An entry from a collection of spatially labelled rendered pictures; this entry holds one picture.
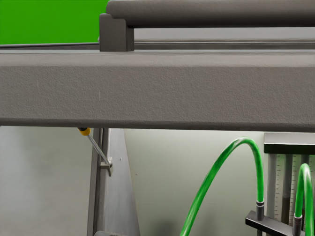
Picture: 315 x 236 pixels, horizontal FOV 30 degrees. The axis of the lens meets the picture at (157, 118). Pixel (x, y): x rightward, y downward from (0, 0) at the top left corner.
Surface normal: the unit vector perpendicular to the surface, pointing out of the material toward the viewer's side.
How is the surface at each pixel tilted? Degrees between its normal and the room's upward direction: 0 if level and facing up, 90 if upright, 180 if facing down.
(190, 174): 90
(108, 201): 90
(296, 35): 0
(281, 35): 0
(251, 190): 90
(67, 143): 0
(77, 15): 90
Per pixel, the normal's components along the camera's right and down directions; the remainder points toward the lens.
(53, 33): -0.27, 0.60
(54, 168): -0.09, -0.80
